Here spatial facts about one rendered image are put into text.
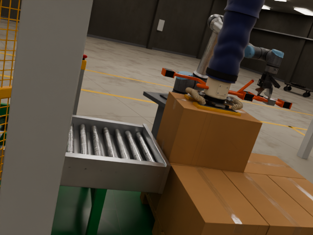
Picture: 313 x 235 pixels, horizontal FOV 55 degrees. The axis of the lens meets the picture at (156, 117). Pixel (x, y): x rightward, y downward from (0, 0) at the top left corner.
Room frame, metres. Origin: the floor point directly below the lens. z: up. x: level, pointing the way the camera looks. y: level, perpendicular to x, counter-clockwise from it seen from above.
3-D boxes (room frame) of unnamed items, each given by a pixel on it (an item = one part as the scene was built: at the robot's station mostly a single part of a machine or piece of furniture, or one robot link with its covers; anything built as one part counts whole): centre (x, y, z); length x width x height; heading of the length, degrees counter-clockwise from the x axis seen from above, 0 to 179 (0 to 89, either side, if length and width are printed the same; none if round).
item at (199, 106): (2.07, -0.40, 0.97); 0.34 x 0.10 x 0.05; 109
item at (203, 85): (2.34, -0.51, 1.07); 0.93 x 0.30 x 0.04; 109
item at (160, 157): (2.04, -0.03, 0.58); 0.70 x 0.03 x 0.06; 20
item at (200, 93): (2.16, -0.37, 1.01); 0.34 x 0.25 x 0.06; 109
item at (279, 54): (2.31, -0.73, 1.38); 0.10 x 0.09 x 0.12; 34
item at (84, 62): (2.32, 0.68, 0.50); 0.07 x 0.07 x 1.00; 20
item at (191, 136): (2.17, -0.39, 0.74); 0.60 x 0.40 x 0.40; 107
